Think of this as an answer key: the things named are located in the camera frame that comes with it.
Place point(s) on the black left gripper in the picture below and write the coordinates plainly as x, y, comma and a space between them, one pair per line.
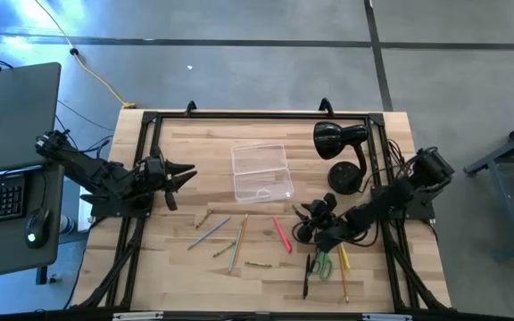
155, 174

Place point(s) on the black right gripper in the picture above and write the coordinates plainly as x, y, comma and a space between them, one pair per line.
326, 225

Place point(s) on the pink pen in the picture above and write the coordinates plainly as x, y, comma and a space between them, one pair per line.
282, 235

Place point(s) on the gold pen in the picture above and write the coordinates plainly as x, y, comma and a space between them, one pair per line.
203, 218

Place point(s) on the black pen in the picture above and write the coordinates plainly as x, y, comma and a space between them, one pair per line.
306, 276

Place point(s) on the olive yellow crayon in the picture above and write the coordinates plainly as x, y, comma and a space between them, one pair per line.
224, 249
258, 264

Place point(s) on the orange pencil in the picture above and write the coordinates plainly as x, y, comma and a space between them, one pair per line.
241, 236
343, 274

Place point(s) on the blue grey pencil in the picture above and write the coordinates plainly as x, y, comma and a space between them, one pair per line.
209, 232

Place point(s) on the green pencil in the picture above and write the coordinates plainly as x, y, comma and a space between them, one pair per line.
235, 249

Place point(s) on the clear plastic supply box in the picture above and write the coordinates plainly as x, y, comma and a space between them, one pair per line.
257, 158

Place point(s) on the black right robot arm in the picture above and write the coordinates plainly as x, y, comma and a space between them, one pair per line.
373, 209

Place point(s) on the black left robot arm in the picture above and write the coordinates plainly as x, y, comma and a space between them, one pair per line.
101, 176

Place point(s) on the black gooseneck desk lamp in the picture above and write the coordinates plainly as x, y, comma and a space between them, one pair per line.
346, 178

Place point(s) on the black table clamp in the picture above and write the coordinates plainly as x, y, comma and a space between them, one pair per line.
326, 105
190, 107

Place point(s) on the white blue bottle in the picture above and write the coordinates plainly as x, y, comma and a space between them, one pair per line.
66, 225

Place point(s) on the black computer mouse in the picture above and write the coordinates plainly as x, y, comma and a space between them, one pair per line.
37, 227

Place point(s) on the grey laptop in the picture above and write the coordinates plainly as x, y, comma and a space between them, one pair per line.
11, 116

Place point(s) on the dark grey side desk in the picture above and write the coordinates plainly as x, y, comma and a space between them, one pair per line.
7, 258

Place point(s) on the blue grey metal cart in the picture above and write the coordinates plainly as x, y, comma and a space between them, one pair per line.
493, 157

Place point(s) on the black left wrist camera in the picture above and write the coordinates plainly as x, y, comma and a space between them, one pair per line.
171, 201

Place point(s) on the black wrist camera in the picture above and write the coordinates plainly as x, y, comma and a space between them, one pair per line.
171, 201
329, 200

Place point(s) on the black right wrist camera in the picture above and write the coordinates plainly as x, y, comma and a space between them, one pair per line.
329, 200

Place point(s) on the black aluminium table frame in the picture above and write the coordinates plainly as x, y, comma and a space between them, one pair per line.
261, 115

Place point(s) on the white metal bracket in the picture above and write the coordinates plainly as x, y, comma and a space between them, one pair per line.
386, 317
137, 316

